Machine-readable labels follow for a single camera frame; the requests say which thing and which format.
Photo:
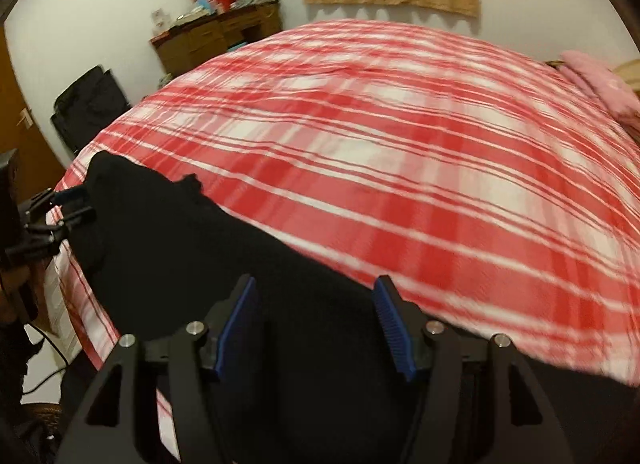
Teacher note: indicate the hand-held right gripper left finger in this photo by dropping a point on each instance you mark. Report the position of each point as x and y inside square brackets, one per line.
[237, 329]

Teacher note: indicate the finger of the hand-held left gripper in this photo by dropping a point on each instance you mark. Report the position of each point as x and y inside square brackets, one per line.
[80, 216]
[70, 196]

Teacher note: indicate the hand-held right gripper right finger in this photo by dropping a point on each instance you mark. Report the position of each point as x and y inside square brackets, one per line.
[397, 329]

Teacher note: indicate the black pants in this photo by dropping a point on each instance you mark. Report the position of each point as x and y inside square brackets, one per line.
[300, 304]

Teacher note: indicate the black folding chair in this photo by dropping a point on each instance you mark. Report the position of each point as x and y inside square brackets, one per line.
[90, 108]

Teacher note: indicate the brown wooden door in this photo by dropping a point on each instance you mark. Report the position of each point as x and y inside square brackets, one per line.
[20, 93]

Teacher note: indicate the red plaid bed sheet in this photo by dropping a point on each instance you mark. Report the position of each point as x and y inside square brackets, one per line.
[400, 143]

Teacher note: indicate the dark wooden desk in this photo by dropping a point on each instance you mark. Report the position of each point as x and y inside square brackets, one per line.
[200, 43]

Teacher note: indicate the pink pillow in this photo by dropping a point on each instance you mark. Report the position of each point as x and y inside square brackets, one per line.
[600, 83]

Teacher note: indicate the white wall card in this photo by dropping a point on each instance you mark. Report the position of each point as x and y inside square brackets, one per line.
[161, 21]

